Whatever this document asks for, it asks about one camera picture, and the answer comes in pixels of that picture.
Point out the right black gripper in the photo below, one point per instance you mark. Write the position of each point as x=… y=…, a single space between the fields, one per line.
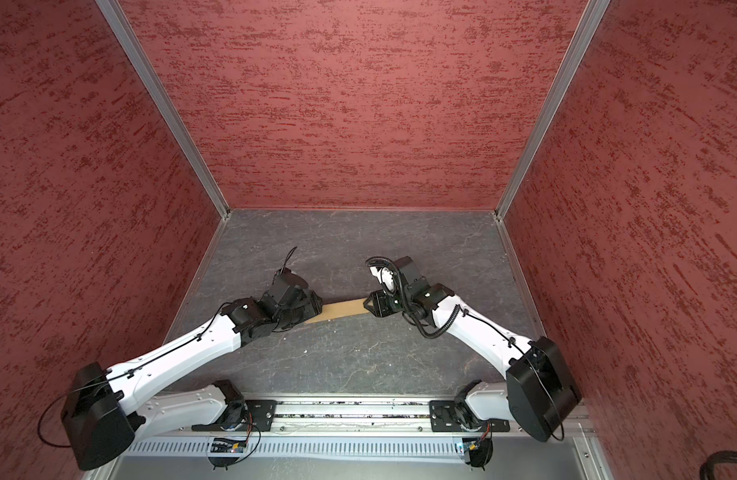
x=378 y=302

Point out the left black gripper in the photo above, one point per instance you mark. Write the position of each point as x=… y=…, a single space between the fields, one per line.
x=312 y=306

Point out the brown cardboard box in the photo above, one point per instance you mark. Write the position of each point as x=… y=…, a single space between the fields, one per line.
x=339 y=310

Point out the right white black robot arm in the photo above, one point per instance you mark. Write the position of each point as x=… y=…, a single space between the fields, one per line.
x=537 y=392

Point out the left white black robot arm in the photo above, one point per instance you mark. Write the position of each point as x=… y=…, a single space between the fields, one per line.
x=108 y=409

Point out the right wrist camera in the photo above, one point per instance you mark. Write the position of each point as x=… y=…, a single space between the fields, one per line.
x=398 y=276

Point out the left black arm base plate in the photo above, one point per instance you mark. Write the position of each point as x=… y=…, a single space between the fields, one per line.
x=253 y=414

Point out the aluminium front rail frame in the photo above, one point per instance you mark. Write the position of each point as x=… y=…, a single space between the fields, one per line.
x=341 y=416

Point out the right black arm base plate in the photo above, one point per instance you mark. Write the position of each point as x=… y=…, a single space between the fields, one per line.
x=450 y=416

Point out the perforated metal cable tray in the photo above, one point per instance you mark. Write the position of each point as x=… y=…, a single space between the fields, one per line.
x=434 y=449

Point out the left aluminium corner post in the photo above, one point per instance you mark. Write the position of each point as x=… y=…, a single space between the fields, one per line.
x=121 y=28

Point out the aluminium corner post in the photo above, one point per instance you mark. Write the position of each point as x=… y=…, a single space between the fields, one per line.
x=585 y=30
x=121 y=28

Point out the right aluminium corner post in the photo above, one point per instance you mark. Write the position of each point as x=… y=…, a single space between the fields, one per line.
x=585 y=30

